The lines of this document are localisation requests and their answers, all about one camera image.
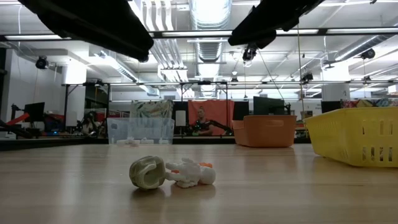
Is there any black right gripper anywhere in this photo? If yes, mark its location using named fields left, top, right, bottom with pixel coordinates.
left=228, top=0, right=324, bottom=50

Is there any clear plastic bin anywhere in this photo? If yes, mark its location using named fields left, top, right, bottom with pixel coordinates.
left=106, top=117, right=175, bottom=146

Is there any black background rig frame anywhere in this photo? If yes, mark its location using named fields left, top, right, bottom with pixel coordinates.
left=62, top=80, right=398, bottom=138

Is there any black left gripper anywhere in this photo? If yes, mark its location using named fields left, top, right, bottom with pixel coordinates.
left=17, top=0, right=155, bottom=57

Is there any silver ventilation duct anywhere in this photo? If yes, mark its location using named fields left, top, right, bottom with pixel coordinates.
left=188, top=0, right=233, bottom=63

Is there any yellow plastic basket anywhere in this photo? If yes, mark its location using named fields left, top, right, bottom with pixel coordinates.
left=303, top=107, right=398, bottom=168

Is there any black overhead gantry beam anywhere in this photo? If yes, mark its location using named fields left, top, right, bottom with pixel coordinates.
left=0, top=27, right=398, bottom=43

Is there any thin hanging cord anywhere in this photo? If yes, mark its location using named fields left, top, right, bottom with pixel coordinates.
left=294, top=23, right=307, bottom=138

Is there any small beige plastic skull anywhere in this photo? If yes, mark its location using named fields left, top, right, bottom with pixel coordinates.
left=129, top=155, right=167, bottom=190

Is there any person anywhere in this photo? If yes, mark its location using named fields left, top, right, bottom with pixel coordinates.
left=190, top=106, right=215, bottom=137
left=81, top=111, right=102, bottom=137

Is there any black computer monitor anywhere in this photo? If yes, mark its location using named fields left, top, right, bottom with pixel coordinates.
left=24, top=101, right=45, bottom=123
left=233, top=100, right=250, bottom=121
left=321, top=100, right=342, bottom=114
left=252, top=95, right=285, bottom=116

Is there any orange plastic bin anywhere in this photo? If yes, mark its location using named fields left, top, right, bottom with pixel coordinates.
left=232, top=114, right=298, bottom=148

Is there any white sign board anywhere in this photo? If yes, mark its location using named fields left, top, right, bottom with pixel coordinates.
left=175, top=110, right=187, bottom=128

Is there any red backdrop cloth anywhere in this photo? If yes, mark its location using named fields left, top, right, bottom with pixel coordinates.
left=187, top=99, right=236, bottom=137

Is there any LED light bar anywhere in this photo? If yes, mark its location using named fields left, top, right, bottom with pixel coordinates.
left=275, top=29, right=320, bottom=35
left=161, top=30, right=233, bottom=37
left=4, top=34, right=63, bottom=40
left=326, top=27, right=398, bottom=34

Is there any patterned hanging cloth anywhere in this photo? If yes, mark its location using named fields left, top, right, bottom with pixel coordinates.
left=129, top=100, right=175, bottom=119

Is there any colourful patchwork quilt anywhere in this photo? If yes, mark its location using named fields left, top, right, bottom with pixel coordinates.
left=340, top=98, right=398, bottom=109

